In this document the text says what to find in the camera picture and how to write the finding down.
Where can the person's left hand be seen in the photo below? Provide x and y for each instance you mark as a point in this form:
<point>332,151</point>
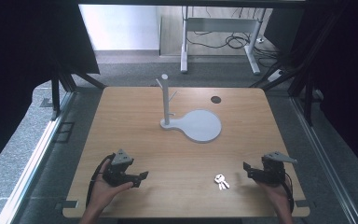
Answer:
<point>104,194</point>

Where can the person's right hand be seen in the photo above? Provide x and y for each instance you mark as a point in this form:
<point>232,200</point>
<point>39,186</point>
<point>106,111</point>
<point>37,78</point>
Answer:
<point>276,196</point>

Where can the silver bunch of keys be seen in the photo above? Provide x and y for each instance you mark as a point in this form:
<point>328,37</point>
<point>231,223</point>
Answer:
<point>221,181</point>

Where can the dark floor hatch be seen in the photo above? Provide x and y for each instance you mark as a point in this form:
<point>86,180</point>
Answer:
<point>64,132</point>

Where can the white key stand with base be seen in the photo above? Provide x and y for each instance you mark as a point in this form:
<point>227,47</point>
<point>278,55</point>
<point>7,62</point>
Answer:
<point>199,126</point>

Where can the black round table grommet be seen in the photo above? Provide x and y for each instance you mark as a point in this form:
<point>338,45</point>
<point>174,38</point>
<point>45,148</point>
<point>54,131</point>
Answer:
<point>215,100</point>

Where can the black metal stand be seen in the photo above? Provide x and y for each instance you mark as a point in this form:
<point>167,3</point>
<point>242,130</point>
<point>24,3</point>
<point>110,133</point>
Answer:
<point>55,99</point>
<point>308,102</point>

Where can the black curtain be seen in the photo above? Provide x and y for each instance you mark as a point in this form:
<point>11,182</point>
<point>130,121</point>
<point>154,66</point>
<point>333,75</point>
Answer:
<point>345,77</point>
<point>18,62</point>

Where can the aluminium floor rail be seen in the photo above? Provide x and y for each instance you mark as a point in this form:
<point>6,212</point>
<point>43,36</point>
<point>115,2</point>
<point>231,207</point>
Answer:
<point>326,161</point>
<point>34,165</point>

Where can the white metal desk frame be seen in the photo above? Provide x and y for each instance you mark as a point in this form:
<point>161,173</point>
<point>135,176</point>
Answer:
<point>218,24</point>

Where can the white power strip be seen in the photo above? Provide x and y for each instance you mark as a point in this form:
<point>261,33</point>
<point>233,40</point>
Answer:
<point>275,75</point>

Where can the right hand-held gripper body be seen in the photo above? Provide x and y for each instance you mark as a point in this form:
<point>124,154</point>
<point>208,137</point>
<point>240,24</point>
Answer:
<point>272,172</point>

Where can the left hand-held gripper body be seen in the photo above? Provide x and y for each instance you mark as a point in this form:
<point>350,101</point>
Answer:
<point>118,177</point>

